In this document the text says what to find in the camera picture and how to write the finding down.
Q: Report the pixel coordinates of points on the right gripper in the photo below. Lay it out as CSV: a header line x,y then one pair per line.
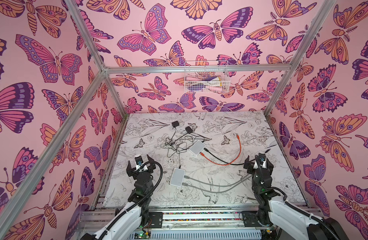
x,y
250,165

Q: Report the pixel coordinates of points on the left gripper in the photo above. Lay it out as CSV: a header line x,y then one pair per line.
x,y
128,171

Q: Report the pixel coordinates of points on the black adapter cable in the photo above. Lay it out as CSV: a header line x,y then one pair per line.
x,y
179,145

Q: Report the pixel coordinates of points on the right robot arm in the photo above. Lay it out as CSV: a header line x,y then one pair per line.
x,y
275,209

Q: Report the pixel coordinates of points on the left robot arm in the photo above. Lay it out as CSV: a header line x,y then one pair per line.
x,y
135,213

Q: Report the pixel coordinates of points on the black power adapter far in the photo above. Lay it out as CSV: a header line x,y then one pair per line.
x,y
175,124

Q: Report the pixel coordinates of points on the black power adapter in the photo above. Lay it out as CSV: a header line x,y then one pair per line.
x,y
175,124
189,130

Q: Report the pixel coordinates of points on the black power adapter near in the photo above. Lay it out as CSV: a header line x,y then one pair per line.
x,y
189,130

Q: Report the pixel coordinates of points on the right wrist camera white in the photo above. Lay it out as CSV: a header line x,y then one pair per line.
x,y
262,160

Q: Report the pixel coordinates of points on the front aluminium rail base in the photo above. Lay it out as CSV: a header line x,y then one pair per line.
x,y
185,224

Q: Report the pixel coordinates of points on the white wire basket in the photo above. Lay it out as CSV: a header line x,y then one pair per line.
x,y
206,77

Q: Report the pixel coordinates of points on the aluminium frame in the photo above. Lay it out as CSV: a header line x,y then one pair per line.
x,y
17,203

